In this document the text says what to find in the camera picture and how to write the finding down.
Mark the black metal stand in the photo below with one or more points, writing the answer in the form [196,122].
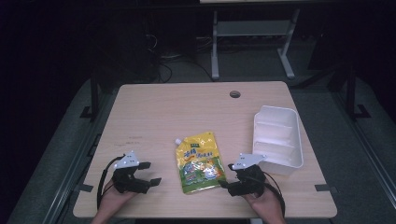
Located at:
[93,99]
[351,93]

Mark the grey tape strip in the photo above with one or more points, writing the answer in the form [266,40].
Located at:
[323,187]
[84,187]

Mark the white plastic bin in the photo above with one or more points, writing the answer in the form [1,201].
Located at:
[277,140]

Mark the yellow spouted pouch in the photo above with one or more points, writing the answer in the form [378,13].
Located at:
[199,163]

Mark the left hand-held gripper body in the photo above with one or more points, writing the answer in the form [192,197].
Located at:
[126,182]

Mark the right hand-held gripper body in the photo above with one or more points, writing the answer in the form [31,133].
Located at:
[249,180]

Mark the person's left hand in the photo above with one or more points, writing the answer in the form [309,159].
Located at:
[113,200]

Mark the white metal stand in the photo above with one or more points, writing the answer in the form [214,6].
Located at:
[253,29]

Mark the person's right hand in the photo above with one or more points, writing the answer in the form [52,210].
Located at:
[264,203]

